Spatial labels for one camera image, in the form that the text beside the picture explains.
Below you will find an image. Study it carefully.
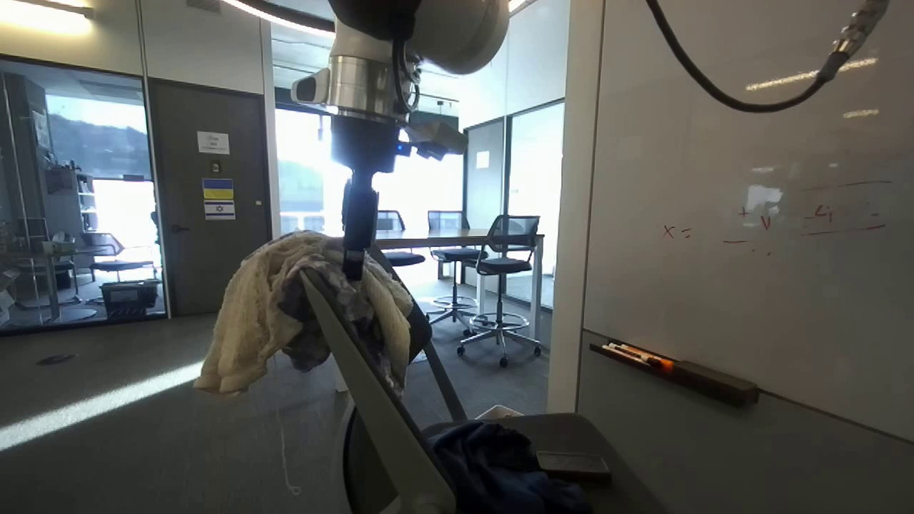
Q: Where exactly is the dark grey door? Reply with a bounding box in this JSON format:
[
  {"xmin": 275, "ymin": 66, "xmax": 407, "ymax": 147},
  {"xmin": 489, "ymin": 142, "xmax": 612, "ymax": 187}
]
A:
[{"xmin": 150, "ymin": 79, "xmax": 272, "ymax": 316}]

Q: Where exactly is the black office chair left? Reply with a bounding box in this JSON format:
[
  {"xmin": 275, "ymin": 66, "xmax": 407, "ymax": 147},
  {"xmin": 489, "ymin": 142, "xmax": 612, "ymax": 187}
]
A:
[{"xmin": 375, "ymin": 207, "xmax": 426, "ymax": 266}]

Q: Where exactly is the grey mesh office chair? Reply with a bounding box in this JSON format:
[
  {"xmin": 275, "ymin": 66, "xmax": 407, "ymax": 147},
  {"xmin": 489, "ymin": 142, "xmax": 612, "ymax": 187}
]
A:
[{"xmin": 296, "ymin": 266, "xmax": 665, "ymax": 514}]

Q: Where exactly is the black office chair right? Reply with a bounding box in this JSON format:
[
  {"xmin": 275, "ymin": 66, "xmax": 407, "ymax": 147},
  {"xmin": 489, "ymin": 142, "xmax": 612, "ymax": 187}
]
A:
[{"xmin": 457, "ymin": 213, "xmax": 542, "ymax": 369}]

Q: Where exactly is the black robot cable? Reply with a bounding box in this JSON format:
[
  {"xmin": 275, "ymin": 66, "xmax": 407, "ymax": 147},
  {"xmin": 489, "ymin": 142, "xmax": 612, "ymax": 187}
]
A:
[{"xmin": 643, "ymin": 0, "xmax": 893, "ymax": 117}]

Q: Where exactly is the black floor bin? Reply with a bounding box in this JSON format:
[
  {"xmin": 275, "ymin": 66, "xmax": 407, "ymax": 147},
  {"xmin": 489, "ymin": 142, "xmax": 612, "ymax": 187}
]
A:
[{"xmin": 99, "ymin": 280, "xmax": 158, "ymax": 320}]

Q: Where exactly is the meeting room table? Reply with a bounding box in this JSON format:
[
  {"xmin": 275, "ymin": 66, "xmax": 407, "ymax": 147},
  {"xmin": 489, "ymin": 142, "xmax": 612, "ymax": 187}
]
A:
[{"xmin": 403, "ymin": 230, "xmax": 542, "ymax": 339}]

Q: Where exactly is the orange whiteboard marker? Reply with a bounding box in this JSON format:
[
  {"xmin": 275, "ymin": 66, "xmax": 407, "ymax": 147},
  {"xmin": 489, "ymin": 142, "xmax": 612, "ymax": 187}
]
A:
[{"xmin": 602, "ymin": 343, "xmax": 676, "ymax": 374}]

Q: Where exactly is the blue yellow door sign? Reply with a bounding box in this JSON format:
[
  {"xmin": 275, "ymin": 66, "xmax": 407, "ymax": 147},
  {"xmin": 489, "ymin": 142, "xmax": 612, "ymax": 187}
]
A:
[{"xmin": 203, "ymin": 177, "xmax": 236, "ymax": 219}]

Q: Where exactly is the whiteboard marker tray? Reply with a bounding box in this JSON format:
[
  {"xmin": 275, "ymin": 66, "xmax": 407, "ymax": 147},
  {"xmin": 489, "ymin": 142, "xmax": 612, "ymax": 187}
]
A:
[{"xmin": 595, "ymin": 339, "xmax": 760, "ymax": 407}]

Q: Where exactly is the yellowish wrist camera box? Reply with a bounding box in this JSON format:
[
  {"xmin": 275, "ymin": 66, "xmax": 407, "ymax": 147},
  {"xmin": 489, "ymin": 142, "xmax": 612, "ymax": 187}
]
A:
[{"xmin": 405, "ymin": 110, "xmax": 466, "ymax": 159}]

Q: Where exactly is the black office chair middle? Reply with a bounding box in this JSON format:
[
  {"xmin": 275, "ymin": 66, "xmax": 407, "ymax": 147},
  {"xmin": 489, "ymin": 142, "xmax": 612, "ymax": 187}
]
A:
[{"xmin": 426, "ymin": 212, "xmax": 479, "ymax": 322}]

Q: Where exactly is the white paper door sign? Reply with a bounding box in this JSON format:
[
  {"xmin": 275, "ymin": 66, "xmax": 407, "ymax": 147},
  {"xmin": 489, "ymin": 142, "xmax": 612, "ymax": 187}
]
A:
[{"xmin": 198, "ymin": 132, "xmax": 230, "ymax": 156}]

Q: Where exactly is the dark blue garment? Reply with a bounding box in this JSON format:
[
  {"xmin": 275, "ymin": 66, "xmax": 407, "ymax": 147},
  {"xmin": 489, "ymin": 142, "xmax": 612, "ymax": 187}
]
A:
[{"xmin": 427, "ymin": 420, "xmax": 595, "ymax": 514}]

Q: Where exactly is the white wall whiteboard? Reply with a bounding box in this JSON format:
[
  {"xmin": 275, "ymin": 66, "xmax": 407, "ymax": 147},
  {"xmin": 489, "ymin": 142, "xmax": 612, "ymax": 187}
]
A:
[{"xmin": 582, "ymin": 0, "xmax": 914, "ymax": 439}]

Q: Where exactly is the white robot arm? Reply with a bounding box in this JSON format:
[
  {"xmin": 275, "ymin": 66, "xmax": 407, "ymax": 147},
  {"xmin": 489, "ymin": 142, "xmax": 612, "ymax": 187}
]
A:
[{"xmin": 292, "ymin": 0, "xmax": 507, "ymax": 283}]

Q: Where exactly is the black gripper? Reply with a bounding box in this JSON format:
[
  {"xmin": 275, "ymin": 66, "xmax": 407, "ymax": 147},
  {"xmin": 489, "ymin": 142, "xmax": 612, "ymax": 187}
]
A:
[{"xmin": 330, "ymin": 117, "xmax": 397, "ymax": 283}]

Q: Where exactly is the cream and grey garment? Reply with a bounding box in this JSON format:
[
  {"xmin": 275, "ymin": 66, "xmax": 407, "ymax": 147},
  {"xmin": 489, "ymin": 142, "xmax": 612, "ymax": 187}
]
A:
[{"xmin": 198, "ymin": 230, "xmax": 430, "ymax": 394}]

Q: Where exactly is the black office chair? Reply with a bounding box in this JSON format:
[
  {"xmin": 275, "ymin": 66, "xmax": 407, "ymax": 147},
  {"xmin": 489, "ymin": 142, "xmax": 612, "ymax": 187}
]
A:
[
  {"xmin": 375, "ymin": 207, "xmax": 426, "ymax": 266},
  {"xmin": 457, "ymin": 213, "xmax": 542, "ymax": 369},
  {"xmin": 426, "ymin": 212, "xmax": 479, "ymax": 322}
]

